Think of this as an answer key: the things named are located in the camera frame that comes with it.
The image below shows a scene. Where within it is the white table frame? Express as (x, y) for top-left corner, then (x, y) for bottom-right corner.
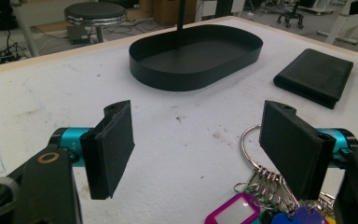
(11, 2), (40, 58)

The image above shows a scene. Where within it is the black office chair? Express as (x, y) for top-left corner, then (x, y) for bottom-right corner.
(276, 0), (306, 30)

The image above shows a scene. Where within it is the black oval tray with stand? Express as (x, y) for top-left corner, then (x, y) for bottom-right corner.
(129, 0), (264, 92)

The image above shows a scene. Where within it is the round black stool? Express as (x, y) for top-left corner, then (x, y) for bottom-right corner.
(63, 1), (128, 43)

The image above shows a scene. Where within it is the grey floor box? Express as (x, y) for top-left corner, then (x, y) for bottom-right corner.
(66, 24), (91, 45)

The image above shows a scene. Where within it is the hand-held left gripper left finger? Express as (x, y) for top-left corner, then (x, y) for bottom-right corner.
(49, 100), (135, 201)

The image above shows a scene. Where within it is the white foam mat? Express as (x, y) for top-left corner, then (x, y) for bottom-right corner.
(0, 18), (358, 224)

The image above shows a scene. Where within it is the black wallet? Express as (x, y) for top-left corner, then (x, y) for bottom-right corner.
(272, 48), (354, 110)

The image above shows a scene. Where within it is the key bunch with coloured tags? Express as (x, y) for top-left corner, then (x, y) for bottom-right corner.
(204, 124), (338, 224)

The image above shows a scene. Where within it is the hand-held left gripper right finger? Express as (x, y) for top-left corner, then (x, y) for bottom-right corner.
(258, 100), (358, 201)

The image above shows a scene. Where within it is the white stand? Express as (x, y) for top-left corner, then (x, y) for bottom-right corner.
(316, 0), (358, 45)

